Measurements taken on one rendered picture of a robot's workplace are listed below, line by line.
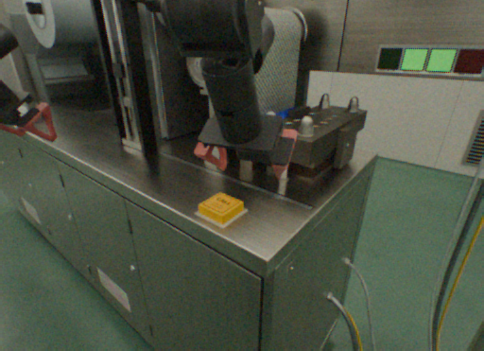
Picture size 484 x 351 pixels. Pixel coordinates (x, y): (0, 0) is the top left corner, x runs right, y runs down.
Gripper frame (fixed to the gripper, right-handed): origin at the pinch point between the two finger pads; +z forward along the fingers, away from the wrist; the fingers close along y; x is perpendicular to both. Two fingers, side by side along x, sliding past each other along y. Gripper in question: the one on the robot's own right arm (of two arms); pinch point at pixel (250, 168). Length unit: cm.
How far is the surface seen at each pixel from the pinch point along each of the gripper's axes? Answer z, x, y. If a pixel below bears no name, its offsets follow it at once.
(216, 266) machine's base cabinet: 25.3, 10.5, 9.0
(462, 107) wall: 167, -219, -108
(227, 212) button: 12.6, 2.8, 6.1
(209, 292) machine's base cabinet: 34.7, 14.8, 11.6
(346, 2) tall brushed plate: 5, -66, -8
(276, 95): 17.6, -39.8, 7.1
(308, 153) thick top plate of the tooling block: 14.9, -17.0, -6.5
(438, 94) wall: 162, -229, -88
